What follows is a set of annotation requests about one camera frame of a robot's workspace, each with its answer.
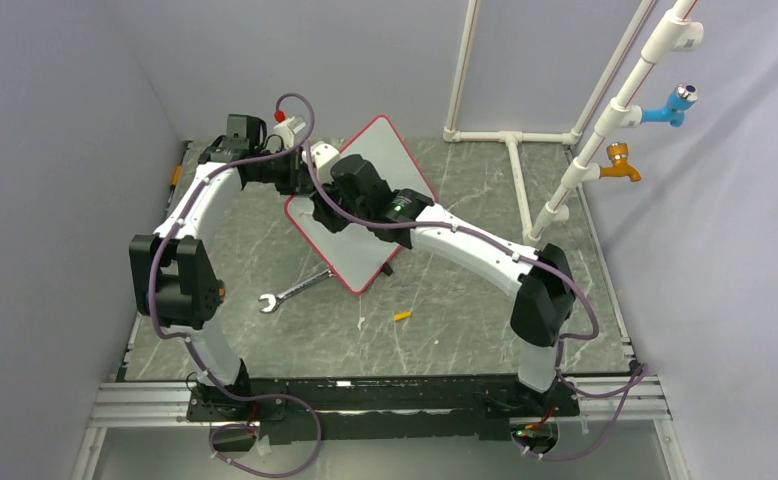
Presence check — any white pvc pipe frame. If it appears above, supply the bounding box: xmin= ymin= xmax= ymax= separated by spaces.
xmin=443 ymin=0 xmax=705 ymax=246

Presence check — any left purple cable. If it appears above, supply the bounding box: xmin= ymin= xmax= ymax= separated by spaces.
xmin=149 ymin=92 xmax=322 ymax=478

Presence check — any orange tap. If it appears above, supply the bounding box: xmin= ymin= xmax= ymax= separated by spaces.
xmin=599 ymin=142 xmax=642 ymax=183

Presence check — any orange black tool at wall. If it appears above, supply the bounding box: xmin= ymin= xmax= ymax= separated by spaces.
xmin=169 ymin=165 xmax=182 ymax=192

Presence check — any silver wrench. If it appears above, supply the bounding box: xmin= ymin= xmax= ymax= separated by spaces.
xmin=258 ymin=269 xmax=334 ymax=314

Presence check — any aluminium frame rail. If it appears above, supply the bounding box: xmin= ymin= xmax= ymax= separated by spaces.
xmin=71 ymin=381 xmax=190 ymax=479

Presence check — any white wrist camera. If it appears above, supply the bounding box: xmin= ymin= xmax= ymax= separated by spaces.
xmin=273 ymin=110 xmax=308 ymax=148
xmin=301 ymin=141 xmax=340 ymax=185

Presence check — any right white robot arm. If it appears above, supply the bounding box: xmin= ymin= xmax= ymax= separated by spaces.
xmin=304 ymin=154 xmax=579 ymax=415

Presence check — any pink framed whiteboard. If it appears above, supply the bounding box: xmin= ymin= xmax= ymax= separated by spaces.
xmin=284 ymin=115 xmax=436 ymax=294

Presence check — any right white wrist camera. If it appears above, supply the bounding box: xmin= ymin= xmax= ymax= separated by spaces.
xmin=301 ymin=141 xmax=340 ymax=185

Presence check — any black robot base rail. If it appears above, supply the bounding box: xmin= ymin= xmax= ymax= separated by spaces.
xmin=186 ymin=374 xmax=580 ymax=445

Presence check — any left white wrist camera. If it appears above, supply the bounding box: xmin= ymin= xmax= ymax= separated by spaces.
xmin=273 ymin=110 xmax=308 ymax=148

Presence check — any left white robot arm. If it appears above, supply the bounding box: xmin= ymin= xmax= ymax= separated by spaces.
xmin=129 ymin=111 xmax=311 ymax=420

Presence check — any blue tap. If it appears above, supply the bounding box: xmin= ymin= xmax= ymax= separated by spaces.
xmin=640 ymin=84 xmax=698 ymax=128

